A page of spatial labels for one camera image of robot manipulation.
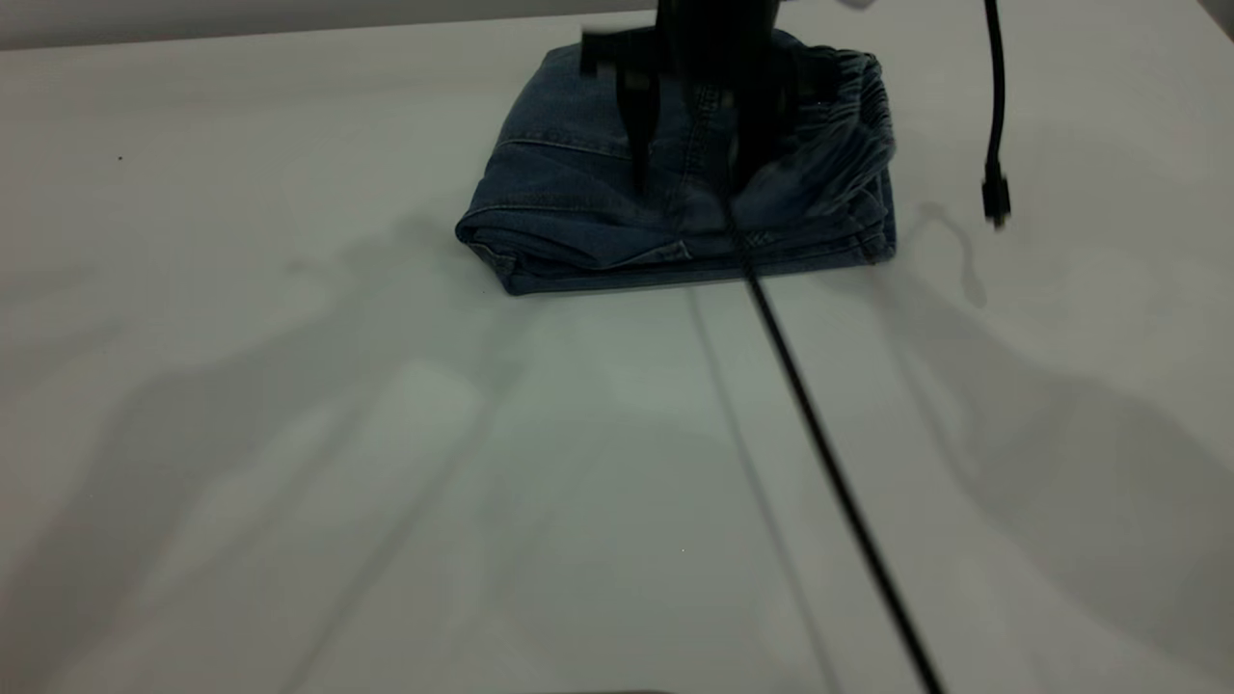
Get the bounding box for thick black braided cable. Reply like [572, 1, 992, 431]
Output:
[718, 193, 946, 694]

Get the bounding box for blue denim kids pants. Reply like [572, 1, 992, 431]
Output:
[455, 27, 899, 297]

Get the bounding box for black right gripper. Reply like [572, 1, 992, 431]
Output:
[578, 0, 801, 194]

